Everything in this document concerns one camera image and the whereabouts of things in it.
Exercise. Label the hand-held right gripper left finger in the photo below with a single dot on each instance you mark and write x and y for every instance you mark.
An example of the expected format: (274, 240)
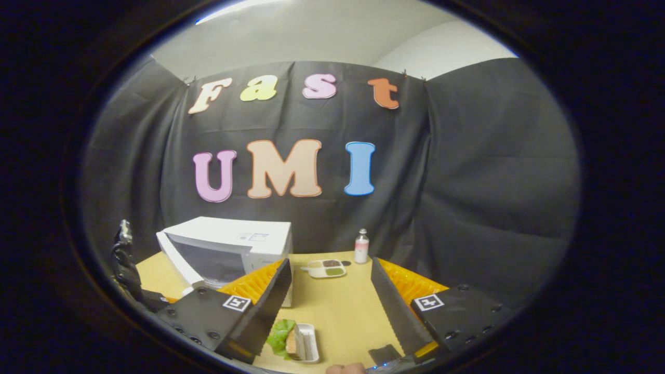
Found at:
(270, 306)

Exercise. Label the white divided seasoning dish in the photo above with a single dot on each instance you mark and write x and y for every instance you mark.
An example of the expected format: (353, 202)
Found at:
(324, 268)

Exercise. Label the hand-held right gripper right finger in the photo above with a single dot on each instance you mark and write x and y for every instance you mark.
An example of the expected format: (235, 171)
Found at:
(395, 311)

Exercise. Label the small bottle pink label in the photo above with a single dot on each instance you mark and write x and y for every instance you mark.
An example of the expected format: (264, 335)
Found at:
(361, 248)

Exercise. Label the small white plastic tray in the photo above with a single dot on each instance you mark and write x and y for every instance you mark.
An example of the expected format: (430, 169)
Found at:
(307, 343)

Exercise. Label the black backdrop cloth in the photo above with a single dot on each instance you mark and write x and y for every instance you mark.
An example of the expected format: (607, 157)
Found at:
(493, 171)

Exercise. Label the white microwave oven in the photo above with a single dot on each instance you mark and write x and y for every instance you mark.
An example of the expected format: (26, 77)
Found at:
(234, 236)

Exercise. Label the lettuce sandwich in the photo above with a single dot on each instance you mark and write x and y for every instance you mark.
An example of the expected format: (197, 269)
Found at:
(280, 335)

